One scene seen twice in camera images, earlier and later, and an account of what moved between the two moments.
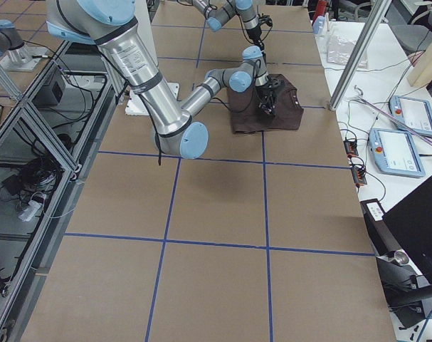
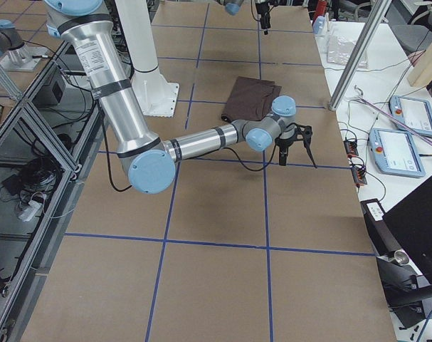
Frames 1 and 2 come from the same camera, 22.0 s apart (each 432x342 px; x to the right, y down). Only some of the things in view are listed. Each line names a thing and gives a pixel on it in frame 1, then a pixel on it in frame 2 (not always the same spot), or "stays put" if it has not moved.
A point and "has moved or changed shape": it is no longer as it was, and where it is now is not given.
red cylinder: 322,6 stays put
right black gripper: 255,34 to 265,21
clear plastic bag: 339,51 stays put
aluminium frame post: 379,8 stays put
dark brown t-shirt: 272,105 has moved or changed shape
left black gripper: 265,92 to 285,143
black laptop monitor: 418,220 stays put
